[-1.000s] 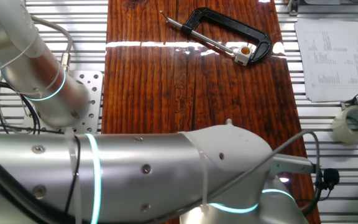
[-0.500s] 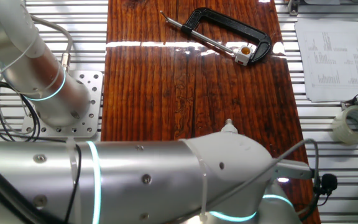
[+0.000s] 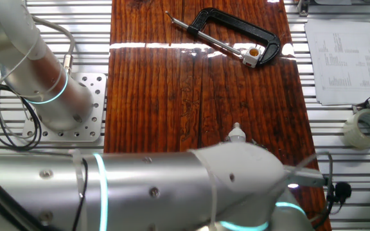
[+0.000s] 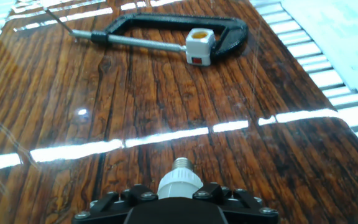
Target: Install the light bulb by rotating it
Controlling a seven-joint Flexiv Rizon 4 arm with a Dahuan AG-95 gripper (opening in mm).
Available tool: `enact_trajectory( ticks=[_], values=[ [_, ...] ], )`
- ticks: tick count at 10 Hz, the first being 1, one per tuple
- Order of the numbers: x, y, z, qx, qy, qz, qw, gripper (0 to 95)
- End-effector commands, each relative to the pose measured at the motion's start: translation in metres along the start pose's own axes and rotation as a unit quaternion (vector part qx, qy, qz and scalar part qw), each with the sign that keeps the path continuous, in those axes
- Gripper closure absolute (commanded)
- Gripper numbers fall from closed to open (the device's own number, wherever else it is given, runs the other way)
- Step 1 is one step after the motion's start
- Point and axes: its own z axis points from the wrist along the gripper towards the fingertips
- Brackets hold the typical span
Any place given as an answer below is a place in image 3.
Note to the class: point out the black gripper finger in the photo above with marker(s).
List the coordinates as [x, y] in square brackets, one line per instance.
[229, 140]
[258, 143]

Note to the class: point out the white LED light bulb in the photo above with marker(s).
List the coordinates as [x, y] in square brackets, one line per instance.
[237, 136]

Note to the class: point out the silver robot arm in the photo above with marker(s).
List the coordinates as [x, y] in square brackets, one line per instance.
[140, 186]

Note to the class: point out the brown wooden board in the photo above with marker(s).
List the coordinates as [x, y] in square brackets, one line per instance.
[159, 96]

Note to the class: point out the white lamp socket adapter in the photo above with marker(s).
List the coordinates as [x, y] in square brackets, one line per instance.
[251, 59]

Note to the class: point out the printed paper sheets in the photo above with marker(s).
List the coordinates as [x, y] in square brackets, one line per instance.
[342, 64]

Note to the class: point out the black C-clamp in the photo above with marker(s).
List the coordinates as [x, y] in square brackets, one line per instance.
[236, 22]

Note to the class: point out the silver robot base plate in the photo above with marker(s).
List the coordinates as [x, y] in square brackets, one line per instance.
[98, 96]

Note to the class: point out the metal corner bracket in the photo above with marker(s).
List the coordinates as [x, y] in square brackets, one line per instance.
[304, 8]

